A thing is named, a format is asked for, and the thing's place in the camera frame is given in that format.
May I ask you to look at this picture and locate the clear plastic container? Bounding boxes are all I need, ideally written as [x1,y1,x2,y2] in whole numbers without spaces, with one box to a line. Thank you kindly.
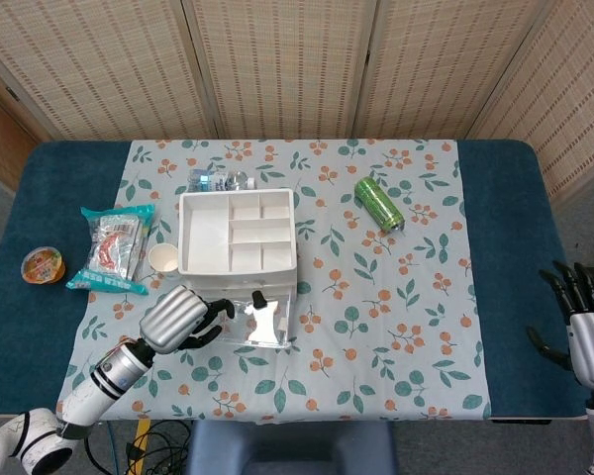
[197,288,296,348]

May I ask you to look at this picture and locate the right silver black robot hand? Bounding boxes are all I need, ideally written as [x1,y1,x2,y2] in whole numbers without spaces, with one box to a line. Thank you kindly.
[526,260,594,392]

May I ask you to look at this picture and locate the clear plastic water bottle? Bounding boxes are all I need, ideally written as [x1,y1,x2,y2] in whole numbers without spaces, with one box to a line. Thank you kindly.
[186,167,256,193]

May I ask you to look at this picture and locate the teal clear snack bag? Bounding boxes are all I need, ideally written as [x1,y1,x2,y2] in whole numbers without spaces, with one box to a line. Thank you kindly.
[65,203,157,297]

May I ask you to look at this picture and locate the orange jelly cup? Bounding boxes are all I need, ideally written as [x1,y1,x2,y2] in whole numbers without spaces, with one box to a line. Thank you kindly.
[20,245,66,284]

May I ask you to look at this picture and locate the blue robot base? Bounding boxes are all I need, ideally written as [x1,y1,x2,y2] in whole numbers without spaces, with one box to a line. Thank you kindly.
[185,420,397,475]

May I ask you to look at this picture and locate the dark blue table cover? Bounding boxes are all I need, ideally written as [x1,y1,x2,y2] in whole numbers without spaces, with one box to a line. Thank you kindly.
[0,140,590,422]

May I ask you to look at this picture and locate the floral leaf fruit tablecloth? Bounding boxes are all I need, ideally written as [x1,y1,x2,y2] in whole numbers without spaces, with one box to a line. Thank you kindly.
[56,138,492,427]

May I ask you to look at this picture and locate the green drink can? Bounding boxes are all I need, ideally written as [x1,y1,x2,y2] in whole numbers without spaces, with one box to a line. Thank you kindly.
[353,176,406,232]

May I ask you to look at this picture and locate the woven bamboo folding screen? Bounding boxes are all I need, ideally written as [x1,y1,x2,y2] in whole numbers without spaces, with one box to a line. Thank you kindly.
[0,0,594,199]

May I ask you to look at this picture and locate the black floor cables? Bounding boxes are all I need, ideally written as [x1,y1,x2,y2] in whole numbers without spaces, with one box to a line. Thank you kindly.
[126,420,194,475]

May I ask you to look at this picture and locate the white clear drawer organizer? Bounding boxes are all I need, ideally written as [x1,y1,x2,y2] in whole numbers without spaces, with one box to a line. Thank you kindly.
[176,187,298,303]

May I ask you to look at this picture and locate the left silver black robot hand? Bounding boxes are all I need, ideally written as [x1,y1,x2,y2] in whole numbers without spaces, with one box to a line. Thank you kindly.
[138,284,237,355]

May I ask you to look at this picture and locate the white paper cup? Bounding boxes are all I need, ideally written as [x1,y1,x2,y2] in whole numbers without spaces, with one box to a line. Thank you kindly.
[148,242,180,276]

